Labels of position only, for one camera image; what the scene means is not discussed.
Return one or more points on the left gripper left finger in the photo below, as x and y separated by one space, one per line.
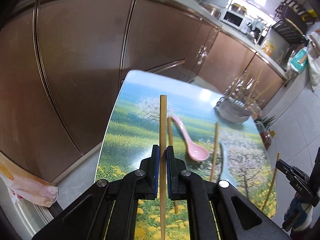
107 210

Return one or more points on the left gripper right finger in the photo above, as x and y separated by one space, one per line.
217 210

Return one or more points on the bamboo chopstick group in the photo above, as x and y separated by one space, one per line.
253 87
237 81
272 183
243 85
216 145

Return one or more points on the brown kitchen cabinet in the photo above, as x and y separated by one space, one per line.
63 61

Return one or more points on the blue gloved hand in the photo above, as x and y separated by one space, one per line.
298 216

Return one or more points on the white ceramic spoon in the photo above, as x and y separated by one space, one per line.
225 173

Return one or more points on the pink ceramic spoon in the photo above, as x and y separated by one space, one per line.
195 151

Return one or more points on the amber liquid bottle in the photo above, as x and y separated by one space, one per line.
266 138

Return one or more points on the pink plastic bag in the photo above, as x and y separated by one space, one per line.
23 185

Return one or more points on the grey cloth around basket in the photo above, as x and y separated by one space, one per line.
232 112

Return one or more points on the bamboo chopstick by spoon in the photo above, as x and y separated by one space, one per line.
171 144

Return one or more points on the white microwave oven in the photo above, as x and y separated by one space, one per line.
235 20

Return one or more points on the wire utensil basket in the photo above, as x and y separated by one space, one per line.
253 107

